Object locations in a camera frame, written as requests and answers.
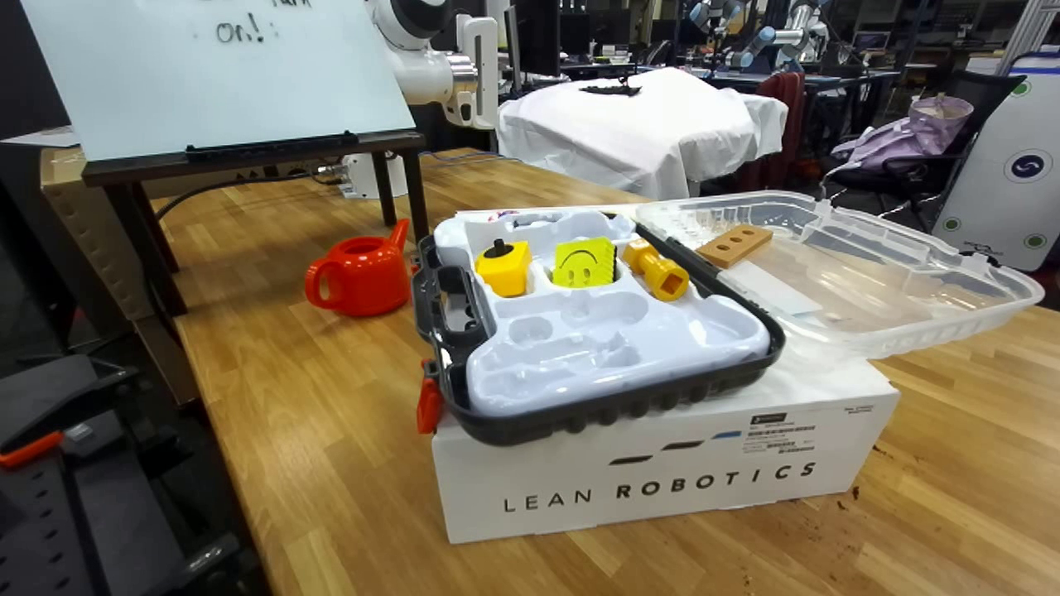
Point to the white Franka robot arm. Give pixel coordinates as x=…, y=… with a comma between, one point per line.
x=424, y=77

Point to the black and white toy case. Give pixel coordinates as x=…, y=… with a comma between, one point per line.
x=598, y=331

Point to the transparent plastic case lid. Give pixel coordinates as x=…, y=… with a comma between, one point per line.
x=872, y=277

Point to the white whiteboard with writing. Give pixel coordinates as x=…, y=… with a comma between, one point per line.
x=220, y=77

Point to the black whiteboard easel stand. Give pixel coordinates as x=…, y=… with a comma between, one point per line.
x=144, y=218

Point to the yellow toy with black knob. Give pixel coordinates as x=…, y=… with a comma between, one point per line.
x=506, y=268

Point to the red toy watering can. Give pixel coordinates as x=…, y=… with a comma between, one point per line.
x=366, y=281

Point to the white cloth over table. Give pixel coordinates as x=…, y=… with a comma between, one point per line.
x=641, y=132

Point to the small wooden block with holes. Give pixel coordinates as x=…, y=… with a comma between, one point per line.
x=733, y=247

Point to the white Lean Robotics cardboard box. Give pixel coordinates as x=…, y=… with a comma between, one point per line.
x=663, y=475

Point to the red cloth on chair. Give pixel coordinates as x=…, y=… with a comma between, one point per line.
x=788, y=121

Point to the purple cloth bundle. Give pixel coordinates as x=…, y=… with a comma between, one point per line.
x=899, y=135

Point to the black office chair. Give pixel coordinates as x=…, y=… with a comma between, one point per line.
x=979, y=99

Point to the white cabinet with blue logo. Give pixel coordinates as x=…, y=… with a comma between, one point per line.
x=1011, y=167

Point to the black perforated metal rack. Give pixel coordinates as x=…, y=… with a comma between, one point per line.
x=78, y=516

